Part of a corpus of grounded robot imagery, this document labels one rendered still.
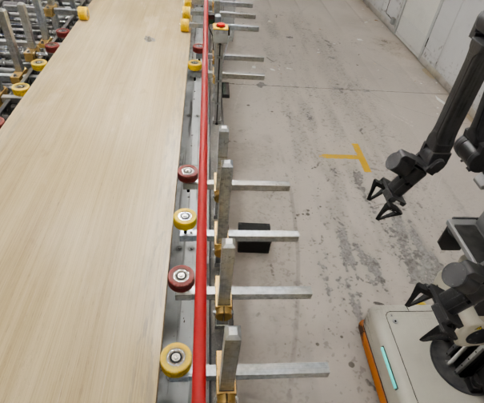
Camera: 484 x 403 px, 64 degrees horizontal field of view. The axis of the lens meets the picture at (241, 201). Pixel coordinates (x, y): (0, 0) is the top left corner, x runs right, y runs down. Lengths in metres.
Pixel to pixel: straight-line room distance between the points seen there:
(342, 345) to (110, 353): 1.39
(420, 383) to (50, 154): 1.77
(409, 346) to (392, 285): 0.63
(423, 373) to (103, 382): 1.35
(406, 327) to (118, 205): 1.40
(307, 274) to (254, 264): 0.32
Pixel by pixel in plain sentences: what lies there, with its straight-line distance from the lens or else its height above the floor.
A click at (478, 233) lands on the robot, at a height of 1.04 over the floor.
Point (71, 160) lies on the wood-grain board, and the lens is 1.67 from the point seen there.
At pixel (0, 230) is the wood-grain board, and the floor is 0.90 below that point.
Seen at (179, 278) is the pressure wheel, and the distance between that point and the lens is 1.19.
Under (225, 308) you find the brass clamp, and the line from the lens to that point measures 1.21.
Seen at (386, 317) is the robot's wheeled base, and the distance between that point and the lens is 2.04.
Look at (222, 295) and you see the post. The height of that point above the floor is 0.89.
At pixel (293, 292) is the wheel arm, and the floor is 0.83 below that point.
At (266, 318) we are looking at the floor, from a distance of 2.19.
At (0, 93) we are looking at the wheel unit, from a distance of 2.32.
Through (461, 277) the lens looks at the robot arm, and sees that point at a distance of 0.98.
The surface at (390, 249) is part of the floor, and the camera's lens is 2.74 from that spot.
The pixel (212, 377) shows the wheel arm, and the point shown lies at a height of 0.82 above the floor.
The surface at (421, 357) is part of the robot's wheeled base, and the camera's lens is 2.00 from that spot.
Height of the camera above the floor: 1.87
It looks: 43 degrees down
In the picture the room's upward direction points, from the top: 6 degrees clockwise
